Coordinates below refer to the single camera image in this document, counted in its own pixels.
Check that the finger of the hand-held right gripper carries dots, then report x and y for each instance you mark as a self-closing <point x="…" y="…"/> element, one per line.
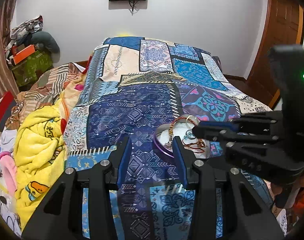
<point x="212" y="131"/>
<point x="256" y="121"/>

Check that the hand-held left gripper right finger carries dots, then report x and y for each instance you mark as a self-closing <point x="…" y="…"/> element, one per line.
<point x="179" y="160"/>

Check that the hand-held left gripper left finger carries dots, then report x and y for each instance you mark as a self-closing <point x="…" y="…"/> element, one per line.
<point x="123" y="161"/>

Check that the silver bangle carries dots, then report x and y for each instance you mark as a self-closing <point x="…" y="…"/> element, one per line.
<point x="192" y="118"/>

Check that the purple heart-shaped tin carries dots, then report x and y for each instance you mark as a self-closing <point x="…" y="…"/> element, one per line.
<point x="164" y="135"/>

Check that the wooden door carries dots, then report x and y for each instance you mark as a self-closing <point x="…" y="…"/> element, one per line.
<point x="279" y="55"/>

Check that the patchwork blue blanket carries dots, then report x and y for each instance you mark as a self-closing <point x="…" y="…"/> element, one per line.
<point x="132" y="110"/>

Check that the yellow fleece blanket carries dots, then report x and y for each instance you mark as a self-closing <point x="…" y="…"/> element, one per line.
<point x="39" y="140"/>

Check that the striped brown blanket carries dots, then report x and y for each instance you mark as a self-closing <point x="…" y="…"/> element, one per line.
<point x="54" y="80"/>

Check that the pink cloth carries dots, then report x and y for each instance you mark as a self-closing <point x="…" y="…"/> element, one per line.
<point x="8" y="170"/>

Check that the white printed cloth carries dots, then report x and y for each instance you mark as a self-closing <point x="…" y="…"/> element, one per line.
<point x="2" y="205"/>

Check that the green patterned box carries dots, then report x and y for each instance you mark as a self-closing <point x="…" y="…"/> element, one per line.
<point x="33" y="67"/>

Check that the red box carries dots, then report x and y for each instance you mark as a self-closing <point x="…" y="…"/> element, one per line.
<point x="2" y="107"/>

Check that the orange box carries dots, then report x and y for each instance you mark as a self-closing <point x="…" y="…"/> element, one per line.
<point x="23" y="55"/>

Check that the striped brown curtain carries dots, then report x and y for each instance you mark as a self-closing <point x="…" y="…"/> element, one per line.
<point x="2" y="55"/>

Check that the pile of clutter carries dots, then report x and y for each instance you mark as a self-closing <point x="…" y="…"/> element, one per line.
<point x="24" y="30"/>

